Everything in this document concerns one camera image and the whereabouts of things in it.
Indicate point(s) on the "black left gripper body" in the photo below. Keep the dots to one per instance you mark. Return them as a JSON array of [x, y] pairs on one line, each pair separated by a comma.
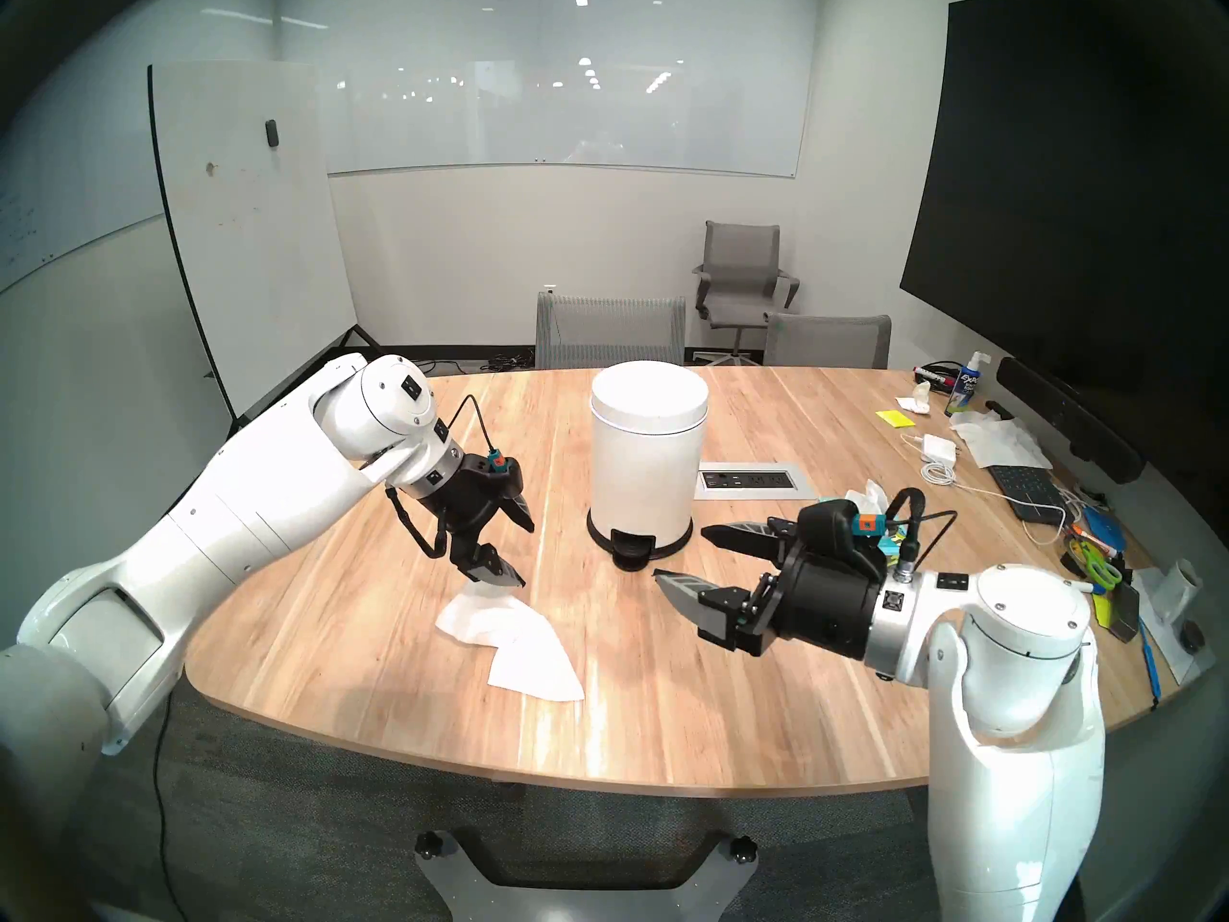
[[466, 512]]

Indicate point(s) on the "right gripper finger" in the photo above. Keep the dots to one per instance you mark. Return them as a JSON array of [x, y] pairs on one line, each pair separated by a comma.
[[686, 592], [754, 538]]

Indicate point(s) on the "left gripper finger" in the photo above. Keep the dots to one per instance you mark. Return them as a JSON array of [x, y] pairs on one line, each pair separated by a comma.
[[494, 565], [521, 512]]

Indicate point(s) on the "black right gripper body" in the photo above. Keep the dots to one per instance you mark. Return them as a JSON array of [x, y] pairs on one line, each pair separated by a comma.
[[826, 608]]

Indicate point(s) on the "white tissue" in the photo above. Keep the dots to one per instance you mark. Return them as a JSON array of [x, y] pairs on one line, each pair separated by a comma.
[[915, 400], [518, 651], [869, 496]]

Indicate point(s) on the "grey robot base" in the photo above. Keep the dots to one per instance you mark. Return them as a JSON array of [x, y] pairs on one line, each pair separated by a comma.
[[576, 886]]

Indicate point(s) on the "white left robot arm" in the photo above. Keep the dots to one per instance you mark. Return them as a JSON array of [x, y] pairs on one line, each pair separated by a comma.
[[221, 536]]

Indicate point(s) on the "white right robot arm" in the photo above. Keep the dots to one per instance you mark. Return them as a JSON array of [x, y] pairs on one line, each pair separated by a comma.
[[1018, 757]]

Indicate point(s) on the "colourful tissue box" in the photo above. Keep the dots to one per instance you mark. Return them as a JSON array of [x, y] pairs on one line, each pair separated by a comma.
[[898, 544]]

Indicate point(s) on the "crumpled white tissue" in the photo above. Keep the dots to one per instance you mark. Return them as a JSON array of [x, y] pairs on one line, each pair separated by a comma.
[[915, 400]]

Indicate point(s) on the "silver table power outlet panel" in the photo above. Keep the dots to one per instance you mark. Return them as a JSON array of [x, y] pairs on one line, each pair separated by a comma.
[[749, 481]]

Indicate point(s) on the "white pedal trash bin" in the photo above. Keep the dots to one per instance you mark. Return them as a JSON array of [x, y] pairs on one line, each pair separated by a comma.
[[643, 449]]

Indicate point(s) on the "yellow sticky note pad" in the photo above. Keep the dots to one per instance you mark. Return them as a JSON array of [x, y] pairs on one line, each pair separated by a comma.
[[895, 419]]

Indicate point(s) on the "white power adapter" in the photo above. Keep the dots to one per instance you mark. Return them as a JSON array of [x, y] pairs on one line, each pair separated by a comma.
[[941, 448]]

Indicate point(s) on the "grey ribbed mesh chair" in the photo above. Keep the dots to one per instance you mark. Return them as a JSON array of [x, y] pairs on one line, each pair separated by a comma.
[[610, 332]]

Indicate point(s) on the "black keyboard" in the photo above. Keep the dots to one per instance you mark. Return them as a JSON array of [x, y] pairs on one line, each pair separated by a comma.
[[1023, 488]]

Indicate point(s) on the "white cloth sheet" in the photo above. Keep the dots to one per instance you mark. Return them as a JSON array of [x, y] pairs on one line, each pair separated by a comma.
[[1003, 440]]

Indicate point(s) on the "whiteboard cleaner spray bottle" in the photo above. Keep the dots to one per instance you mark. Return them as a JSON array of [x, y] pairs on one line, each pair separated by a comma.
[[965, 390]]

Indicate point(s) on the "grey swivel office chair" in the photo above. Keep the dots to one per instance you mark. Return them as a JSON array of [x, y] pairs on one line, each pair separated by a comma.
[[741, 277]]

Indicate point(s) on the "blue notebook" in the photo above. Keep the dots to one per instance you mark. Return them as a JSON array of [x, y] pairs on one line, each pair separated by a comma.
[[1104, 531]]

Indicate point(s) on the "black video bar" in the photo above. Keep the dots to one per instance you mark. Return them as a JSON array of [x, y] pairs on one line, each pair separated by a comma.
[[1066, 416]]

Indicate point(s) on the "blue pen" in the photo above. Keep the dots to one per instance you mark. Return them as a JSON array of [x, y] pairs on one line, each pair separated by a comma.
[[1149, 661]]

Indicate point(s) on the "white paper sheet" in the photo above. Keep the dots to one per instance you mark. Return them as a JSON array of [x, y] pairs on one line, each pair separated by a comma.
[[1176, 656]]

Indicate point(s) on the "white mug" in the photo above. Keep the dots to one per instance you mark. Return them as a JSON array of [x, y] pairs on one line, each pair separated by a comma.
[[1181, 584]]

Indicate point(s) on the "rolling whiteboard on stand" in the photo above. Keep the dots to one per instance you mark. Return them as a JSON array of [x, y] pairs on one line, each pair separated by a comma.
[[250, 229]]

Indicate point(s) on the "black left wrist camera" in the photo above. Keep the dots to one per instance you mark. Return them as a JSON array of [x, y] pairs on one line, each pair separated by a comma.
[[504, 483]]

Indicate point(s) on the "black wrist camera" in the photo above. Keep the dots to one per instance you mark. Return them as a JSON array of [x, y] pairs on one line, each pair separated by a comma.
[[504, 483], [835, 526]]

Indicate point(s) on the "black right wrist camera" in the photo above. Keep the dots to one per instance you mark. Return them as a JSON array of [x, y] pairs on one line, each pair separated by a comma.
[[835, 526]]

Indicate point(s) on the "large black wall screen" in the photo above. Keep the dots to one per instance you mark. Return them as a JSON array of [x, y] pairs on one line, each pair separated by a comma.
[[1056, 200]]

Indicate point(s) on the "wall glass whiteboard with writing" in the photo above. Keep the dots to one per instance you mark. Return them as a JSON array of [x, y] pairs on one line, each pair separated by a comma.
[[58, 209]]

